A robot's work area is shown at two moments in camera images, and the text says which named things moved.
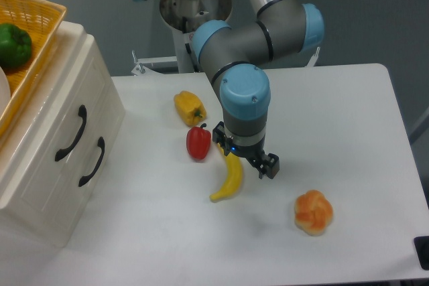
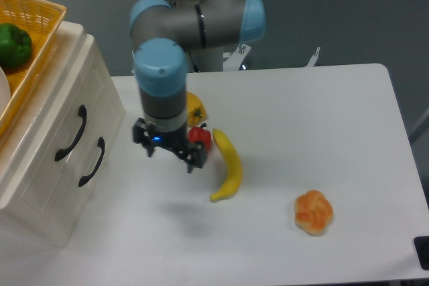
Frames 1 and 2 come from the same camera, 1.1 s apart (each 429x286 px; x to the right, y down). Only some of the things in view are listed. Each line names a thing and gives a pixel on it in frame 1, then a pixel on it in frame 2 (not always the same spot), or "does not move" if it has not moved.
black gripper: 255,155 → 147,135
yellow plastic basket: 42,20 does not move
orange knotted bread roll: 314,212 does not move
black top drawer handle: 82,112 does not move
